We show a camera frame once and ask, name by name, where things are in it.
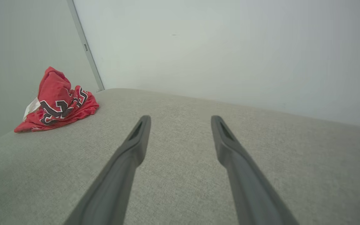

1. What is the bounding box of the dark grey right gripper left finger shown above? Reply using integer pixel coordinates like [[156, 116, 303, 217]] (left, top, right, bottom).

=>
[[64, 115, 152, 225]]

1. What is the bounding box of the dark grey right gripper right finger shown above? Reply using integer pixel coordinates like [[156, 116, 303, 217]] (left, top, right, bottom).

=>
[[211, 115, 300, 225]]

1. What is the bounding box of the red and white sports jersey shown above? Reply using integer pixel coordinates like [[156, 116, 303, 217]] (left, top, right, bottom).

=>
[[14, 66, 100, 133]]

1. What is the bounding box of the grey fabric sofa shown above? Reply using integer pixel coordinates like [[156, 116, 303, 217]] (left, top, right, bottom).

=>
[[0, 88, 360, 225]]

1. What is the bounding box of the grey metal wall trim strip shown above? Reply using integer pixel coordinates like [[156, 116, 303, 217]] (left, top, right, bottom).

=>
[[66, 0, 105, 92]]

